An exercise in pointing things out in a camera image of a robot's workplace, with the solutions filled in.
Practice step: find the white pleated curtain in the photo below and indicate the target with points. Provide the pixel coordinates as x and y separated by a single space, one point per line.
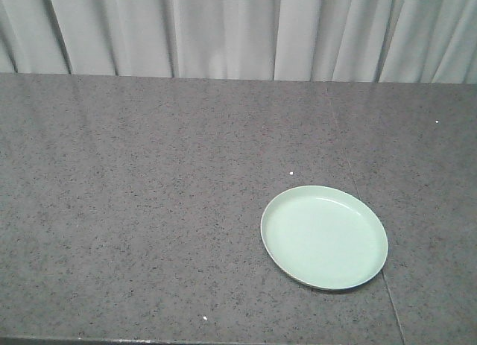
409 41

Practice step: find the light green round plate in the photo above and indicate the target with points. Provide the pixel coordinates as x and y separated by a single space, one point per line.
324 238

